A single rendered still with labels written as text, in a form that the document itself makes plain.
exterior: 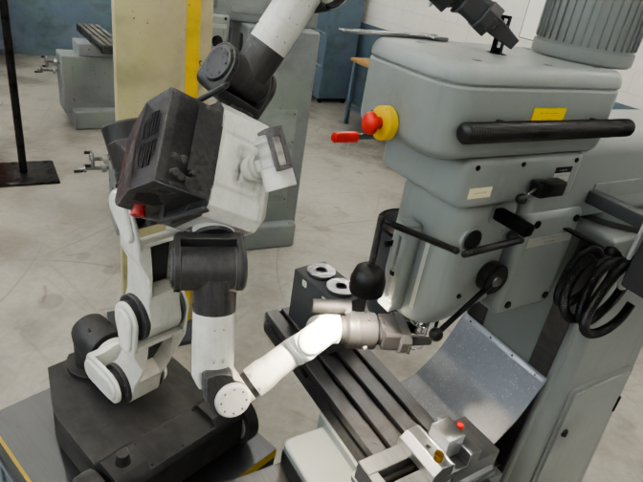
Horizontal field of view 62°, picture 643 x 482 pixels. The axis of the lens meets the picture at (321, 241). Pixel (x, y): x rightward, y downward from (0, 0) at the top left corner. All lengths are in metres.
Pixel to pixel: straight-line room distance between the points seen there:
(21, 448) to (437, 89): 1.81
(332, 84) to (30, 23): 4.68
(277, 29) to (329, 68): 7.22
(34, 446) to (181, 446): 0.56
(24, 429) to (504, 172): 1.82
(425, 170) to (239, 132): 0.41
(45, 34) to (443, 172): 9.16
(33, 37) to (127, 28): 7.40
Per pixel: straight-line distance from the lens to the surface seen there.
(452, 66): 0.90
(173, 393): 2.05
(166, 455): 1.84
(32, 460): 2.15
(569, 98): 1.10
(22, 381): 3.04
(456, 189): 1.00
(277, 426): 2.74
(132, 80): 2.59
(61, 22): 9.91
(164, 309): 1.61
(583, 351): 1.58
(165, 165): 1.07
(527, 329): 1.60
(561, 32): 1.22
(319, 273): 1.67
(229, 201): 1.13
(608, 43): 1.22
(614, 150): 1.34
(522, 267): 1.26
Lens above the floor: 2.00
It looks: 28 degrees down
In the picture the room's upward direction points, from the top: 9 degrees clockwise
